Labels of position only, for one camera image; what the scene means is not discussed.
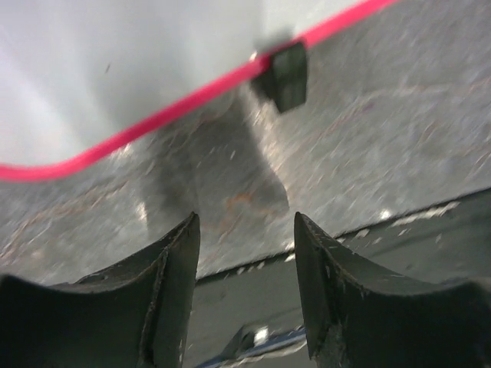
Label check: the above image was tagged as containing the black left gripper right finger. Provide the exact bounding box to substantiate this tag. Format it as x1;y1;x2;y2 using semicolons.
294;213;490;367

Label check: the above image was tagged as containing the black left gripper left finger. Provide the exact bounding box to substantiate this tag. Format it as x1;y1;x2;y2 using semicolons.
1;214;200;367

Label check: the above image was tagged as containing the pink framed whiteboard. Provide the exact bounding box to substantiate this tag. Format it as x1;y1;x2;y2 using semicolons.
1;1;386;181

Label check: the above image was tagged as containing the black whiteboard clip foot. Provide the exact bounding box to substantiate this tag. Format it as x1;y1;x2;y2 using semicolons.
251;38;308;114

